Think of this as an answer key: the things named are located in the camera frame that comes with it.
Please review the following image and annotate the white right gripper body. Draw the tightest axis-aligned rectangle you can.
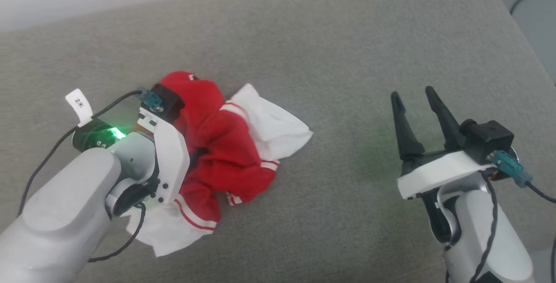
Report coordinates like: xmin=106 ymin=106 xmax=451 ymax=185
xmin=397 ymin=149 xmax=492 ymax=200

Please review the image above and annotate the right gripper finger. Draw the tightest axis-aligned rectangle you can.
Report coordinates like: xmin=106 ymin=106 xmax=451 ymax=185
xmin=391 ymin=91 xmax=426 ymax=161
xmin=425 ymin=86 xmax=466 ymax=151

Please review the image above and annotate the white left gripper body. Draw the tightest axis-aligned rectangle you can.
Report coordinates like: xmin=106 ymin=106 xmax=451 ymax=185
xmin=138 ymin=107 xmax=191 ymax=206

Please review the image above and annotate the red white basketball jersey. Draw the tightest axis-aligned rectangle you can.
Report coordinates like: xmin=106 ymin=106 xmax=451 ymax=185
xmin=125 ymin=71 xmax=314 ymax=258

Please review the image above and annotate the grey fabric sofa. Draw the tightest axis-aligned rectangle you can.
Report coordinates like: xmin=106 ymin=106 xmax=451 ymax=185
xmin=0 ymin=0 xmax=556 ymax=283

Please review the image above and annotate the teal left cable connector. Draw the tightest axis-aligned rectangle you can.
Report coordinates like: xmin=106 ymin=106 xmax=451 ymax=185
xmin=138 ymin=87 xmax=165 ymax=113

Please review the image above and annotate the teal cable connector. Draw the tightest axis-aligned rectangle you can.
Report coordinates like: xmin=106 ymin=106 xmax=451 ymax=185
xmin=487 ymin=150 xmax=533 ymax=188
xmin=138 ymin=87 xmax=165 ymax=113

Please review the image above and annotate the teal right cable connector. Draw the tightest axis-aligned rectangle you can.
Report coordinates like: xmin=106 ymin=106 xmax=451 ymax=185
xmin=487 ymin=150 xmax=533 ymax=188

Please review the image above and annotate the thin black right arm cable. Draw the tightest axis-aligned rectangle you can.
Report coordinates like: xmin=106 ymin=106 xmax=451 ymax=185
xmin=470 ymin=171 xmax=499 ymax=283

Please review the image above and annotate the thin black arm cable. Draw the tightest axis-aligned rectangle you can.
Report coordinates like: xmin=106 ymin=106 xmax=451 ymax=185
xmin=88 ymin=203 xmax=146 ymax=263
xmin=470 ymin=171 xmax=499 ymax=283

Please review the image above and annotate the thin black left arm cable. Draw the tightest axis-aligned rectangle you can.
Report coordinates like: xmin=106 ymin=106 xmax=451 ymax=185
xmin=88 ymin=203 xmax=146 ymax=263

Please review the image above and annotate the white paper cable label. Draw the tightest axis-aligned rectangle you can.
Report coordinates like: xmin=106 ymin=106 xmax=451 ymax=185
xmin=65 ymin=88 xmax=94 ymax=128

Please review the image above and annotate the black right camera cable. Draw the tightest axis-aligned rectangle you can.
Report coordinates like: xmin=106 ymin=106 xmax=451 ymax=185
xmin=525 ymin=181 xmax=556 ymax=283

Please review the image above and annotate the black camera cable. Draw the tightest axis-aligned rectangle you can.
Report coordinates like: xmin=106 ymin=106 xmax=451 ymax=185
xmin=525 ymin=181 xmax=556 ymax=283
xmin=17 ymin=90 xmax=143 ymax=217

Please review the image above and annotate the black left camera cable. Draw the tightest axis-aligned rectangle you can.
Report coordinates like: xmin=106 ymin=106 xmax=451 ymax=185
xmin=17 ymin=90 xmax=143 ymax=217

